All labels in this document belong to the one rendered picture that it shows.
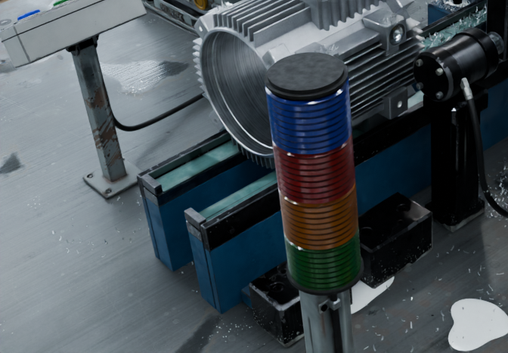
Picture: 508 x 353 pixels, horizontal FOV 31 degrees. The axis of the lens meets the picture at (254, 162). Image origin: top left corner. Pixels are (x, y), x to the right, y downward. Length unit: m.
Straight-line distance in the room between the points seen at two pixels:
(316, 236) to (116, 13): 0.57
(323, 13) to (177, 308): 0.38
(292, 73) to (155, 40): 1.02
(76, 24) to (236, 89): 0.21
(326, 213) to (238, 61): 0.46
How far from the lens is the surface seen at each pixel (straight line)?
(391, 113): 1.08
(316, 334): 0.81
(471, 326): 1.04
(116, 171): 1.30
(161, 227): 1.11
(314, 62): 0.67
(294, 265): 0.75
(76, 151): 1.41
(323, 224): 0.70
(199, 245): 1.03
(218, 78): 1.11
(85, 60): 1.21
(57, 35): 1.17
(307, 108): 0.64
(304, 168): 0.67
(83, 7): 1.18
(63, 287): 1.17
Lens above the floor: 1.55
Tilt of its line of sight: 35 degrees down
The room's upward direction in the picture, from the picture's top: 8 degrees counter-clockwise
